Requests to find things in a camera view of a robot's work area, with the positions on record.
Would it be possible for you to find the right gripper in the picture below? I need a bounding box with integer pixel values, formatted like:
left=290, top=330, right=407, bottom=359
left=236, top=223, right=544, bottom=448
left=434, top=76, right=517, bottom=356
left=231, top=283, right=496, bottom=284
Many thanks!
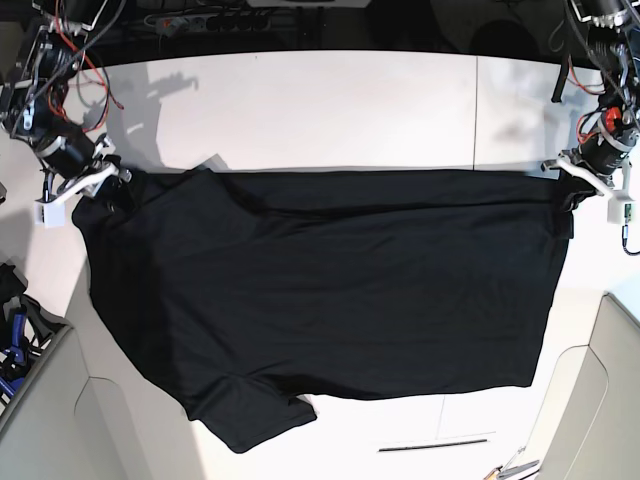
left=35, top=131, right=131, bottom=205

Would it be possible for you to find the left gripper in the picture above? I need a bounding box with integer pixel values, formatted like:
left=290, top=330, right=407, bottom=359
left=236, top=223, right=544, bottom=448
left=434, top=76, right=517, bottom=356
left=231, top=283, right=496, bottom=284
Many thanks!
left=542, top=112, right=639, bottom=196

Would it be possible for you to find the black T-shirt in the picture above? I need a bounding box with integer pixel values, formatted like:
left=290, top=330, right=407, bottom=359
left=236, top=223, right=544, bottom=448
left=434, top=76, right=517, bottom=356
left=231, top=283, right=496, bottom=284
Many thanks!
left=72, top=168, right=587, bottom=454

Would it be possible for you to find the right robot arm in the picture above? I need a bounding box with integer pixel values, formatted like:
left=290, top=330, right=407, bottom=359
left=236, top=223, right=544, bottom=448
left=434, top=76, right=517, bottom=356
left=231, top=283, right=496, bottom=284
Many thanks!
left=1, top=1, right=131, bottom=205

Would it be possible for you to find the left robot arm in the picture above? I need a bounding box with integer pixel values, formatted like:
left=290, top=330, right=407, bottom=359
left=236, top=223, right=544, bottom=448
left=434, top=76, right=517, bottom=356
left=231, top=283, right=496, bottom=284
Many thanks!
left=541, top=1, right=639, bottom=200

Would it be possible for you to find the blue black clutter pile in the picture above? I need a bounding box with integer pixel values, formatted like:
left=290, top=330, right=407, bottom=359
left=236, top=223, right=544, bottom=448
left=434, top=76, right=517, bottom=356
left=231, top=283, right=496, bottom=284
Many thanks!
left=1, top=263, right=66, bottom=407

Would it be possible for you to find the grey power strip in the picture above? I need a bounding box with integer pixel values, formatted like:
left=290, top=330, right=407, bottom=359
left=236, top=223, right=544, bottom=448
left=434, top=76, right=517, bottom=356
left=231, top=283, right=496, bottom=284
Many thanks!
left=143, top=11, right=270, bottom=36

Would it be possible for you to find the left beige partition panel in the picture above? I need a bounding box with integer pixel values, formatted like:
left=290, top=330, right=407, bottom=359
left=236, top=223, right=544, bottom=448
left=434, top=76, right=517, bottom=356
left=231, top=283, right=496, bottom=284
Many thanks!
left=0, top=323, right=126, bottom=480

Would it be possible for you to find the beige partition panel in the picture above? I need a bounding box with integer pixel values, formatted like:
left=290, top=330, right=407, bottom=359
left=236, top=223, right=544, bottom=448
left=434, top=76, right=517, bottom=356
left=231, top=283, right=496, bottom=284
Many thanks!
left=524, top=294, right=639, bottom=480
left=0, top=323, right=126, bottom=480

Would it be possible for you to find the right beige partition panel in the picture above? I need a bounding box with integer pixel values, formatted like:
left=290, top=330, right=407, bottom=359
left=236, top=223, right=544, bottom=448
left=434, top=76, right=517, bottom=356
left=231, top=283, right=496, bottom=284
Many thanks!
left=524, top=294, right=639, bottom=480

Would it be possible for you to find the black thin rod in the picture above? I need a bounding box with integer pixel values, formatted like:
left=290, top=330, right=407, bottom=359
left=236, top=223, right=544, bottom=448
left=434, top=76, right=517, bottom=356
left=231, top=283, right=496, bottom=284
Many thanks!
left=377, top=438, right=489, bottom=453

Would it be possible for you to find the grey tool at bottom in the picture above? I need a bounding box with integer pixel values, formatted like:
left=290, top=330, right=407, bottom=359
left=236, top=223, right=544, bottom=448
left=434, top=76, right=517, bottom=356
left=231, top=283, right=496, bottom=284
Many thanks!
left=484, top=460, right=540, bottom=480

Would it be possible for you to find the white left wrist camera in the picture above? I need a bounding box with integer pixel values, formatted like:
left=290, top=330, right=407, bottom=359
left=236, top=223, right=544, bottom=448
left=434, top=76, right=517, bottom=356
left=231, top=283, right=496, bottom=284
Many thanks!
left=607, top=190, right=635, bottom=225

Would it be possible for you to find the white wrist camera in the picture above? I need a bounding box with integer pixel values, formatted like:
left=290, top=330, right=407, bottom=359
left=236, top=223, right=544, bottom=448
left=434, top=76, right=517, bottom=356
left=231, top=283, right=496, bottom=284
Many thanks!
left=607, top=190, right=635, bottom=225
left=33, top=201, right=66, bottom=229

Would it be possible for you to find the black camera cable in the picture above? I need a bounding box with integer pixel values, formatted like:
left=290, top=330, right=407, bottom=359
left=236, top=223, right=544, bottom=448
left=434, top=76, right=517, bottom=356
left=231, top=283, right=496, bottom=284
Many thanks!
left=619, top=222, right=640, bottom=259

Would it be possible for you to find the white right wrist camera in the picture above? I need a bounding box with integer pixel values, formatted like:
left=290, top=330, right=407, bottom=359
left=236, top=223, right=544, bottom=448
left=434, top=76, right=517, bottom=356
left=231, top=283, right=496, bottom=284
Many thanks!
left=33, top=201, right=66, bottom=229

